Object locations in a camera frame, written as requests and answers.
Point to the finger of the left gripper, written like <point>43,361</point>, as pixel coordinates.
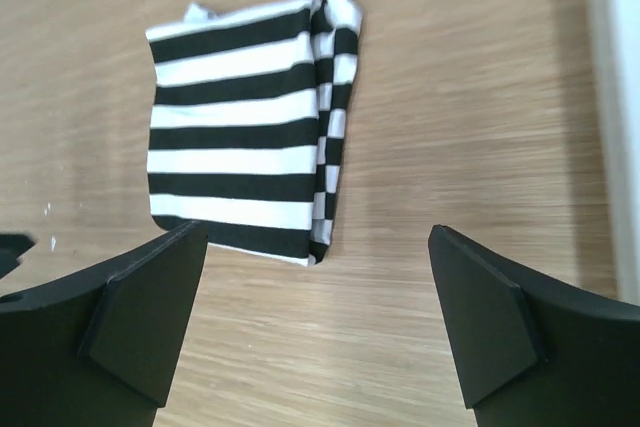
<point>12,247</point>

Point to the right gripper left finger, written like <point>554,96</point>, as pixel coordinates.
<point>100,346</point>

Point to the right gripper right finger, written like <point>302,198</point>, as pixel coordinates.
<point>531,350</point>

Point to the black white striped tank top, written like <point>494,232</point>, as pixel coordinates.
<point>248,123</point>

